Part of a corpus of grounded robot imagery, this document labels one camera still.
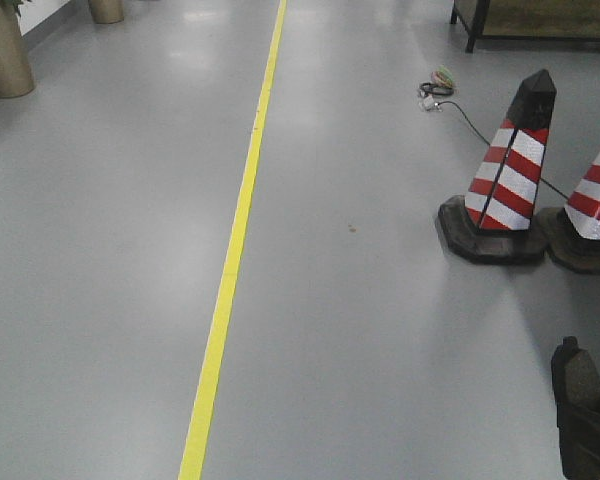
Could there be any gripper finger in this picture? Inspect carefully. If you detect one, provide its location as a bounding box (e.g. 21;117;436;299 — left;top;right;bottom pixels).
557;400;600;479

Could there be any brake pad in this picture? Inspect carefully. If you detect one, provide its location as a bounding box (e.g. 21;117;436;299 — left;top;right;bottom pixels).
551;336;600;436

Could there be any right striped traffic cone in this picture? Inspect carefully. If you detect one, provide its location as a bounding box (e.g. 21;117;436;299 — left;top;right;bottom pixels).
535;151;600;275

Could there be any striped traffic cone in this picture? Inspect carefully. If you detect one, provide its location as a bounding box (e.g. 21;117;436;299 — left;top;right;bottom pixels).
535;151;600;275
438;69;557;265

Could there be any left striped traffic cone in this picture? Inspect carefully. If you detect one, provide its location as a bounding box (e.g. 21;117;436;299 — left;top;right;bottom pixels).
438;69;557;265

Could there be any tan planter pot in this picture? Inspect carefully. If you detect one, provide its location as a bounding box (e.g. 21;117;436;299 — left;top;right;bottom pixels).
0;0;35;98

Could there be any cardboard tube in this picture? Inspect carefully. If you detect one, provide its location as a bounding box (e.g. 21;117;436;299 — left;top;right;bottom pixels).
88;0;124;24

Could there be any wooden black-framed cabinet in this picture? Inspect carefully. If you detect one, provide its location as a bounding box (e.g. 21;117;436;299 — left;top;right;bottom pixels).
449;0;600;53

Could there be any black floor cable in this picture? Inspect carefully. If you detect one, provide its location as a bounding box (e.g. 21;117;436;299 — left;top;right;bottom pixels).
437;99;571;201

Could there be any coiled cable bundle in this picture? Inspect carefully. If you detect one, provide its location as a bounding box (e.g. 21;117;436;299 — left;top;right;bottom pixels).
418;67;457;112

